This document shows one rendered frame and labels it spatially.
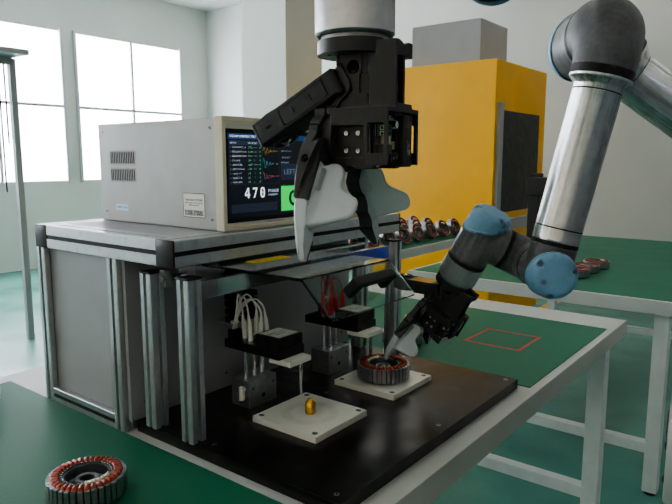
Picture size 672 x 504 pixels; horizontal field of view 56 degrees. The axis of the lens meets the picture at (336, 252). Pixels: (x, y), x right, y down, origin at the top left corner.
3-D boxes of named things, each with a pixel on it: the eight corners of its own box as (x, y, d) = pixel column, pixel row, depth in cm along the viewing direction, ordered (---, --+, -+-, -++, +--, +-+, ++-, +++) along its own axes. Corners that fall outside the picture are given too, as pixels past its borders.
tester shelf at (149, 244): (400, 231, 154) (400, 212, 153) (173, 269, 101) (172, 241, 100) (269, 220, 181) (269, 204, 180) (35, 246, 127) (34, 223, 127)
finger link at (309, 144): (300, 189, 54) (329, 108, 58) (285, 189, 55) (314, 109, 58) (323, 217, 58) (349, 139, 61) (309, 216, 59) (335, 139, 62)
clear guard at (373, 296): (415, 295, 111) (415, 262, 111) (331, 323, 93) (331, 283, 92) (279, 275, 131) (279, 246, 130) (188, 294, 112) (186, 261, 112)
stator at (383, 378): (419, 376, 135) (420, 359, 135) (387, 390, 127) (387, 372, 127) (379, 365, 143) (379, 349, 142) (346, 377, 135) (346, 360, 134)
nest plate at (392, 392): (431, 380, 136) (431, 374, 136) (393, 401, 125) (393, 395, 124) (374, 366, 145) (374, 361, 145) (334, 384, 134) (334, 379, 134)
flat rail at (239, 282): (395, 256, 152) (395, 244, 152) (191, 301, 104) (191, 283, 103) (391, 256, 153) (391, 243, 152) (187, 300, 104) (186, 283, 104)
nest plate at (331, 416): (367, 415, 117) (367, 409, 117) (315, 444, 106) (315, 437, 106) (306, 397, 127) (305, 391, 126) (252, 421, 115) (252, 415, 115)
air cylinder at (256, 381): (277, 397, 126) (276, 371, 125) (250, 409, 120) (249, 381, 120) (259, 392, 129) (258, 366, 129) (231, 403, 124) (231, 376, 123)
